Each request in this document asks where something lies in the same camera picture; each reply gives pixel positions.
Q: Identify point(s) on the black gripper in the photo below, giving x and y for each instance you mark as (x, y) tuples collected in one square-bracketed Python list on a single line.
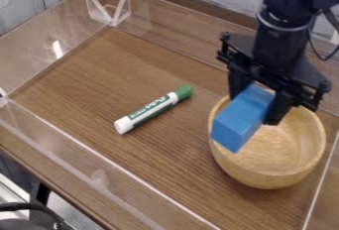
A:
[(273, 58)]

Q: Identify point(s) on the blue block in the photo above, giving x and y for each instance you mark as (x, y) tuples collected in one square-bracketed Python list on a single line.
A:
[(241, 118)]

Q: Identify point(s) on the green white marker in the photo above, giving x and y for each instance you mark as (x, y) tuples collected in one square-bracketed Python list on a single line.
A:
[(130, 121)]

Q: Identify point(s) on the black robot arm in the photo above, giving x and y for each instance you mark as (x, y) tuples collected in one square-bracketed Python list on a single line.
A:
[(295, 12)]

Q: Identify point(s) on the brown wooden bowl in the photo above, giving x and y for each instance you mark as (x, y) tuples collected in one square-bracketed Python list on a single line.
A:
[(282, 153)]

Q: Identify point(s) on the clear acrylic tray walls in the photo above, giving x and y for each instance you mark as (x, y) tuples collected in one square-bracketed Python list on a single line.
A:
[(86, 63)]

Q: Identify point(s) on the black table leg bracket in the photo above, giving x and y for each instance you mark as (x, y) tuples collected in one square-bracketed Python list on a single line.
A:
[(44, 215)]

